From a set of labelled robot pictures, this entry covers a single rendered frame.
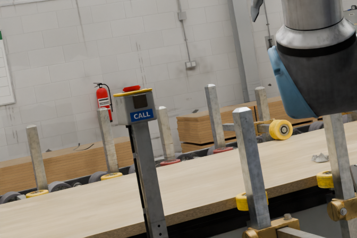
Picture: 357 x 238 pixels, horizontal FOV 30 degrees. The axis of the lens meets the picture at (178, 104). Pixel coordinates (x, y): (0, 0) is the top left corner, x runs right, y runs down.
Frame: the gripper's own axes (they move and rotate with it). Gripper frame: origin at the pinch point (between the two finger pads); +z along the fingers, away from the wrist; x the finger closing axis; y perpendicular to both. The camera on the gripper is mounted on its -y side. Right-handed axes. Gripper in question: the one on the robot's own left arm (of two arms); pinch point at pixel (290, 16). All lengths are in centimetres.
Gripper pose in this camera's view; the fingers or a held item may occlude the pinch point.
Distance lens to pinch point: 138.6
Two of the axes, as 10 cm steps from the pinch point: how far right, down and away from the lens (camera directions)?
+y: -1.9, 0.9, -9.8
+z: 1.7, 9.8, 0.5
